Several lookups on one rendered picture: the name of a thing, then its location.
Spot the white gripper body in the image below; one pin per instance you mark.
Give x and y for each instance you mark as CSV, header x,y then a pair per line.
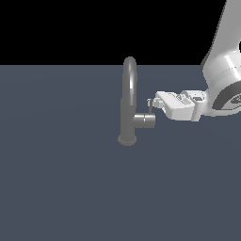
x,y
175,106

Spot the grey gooseneck faucet body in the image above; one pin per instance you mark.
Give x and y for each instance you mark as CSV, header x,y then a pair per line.
x,y
129,103

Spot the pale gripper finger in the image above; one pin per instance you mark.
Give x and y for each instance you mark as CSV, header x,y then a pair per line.
x,y
158,103
149,101

